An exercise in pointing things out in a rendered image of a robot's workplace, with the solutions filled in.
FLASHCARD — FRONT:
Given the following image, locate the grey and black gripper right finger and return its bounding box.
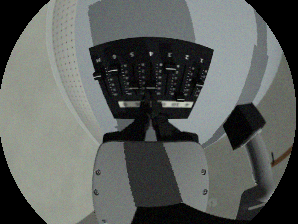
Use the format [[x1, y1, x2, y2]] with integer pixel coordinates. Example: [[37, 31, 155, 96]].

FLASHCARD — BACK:
[[151, 93, 199, 142]]

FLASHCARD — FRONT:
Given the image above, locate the black lighting desk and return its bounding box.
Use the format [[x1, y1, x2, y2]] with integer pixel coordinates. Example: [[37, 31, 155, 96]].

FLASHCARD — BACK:
[[89, 37, 214, 119]]

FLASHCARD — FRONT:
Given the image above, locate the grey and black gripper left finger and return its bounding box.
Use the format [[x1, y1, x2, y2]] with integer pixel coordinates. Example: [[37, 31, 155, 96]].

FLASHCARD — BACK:
[[103, 93, 150, 142]]

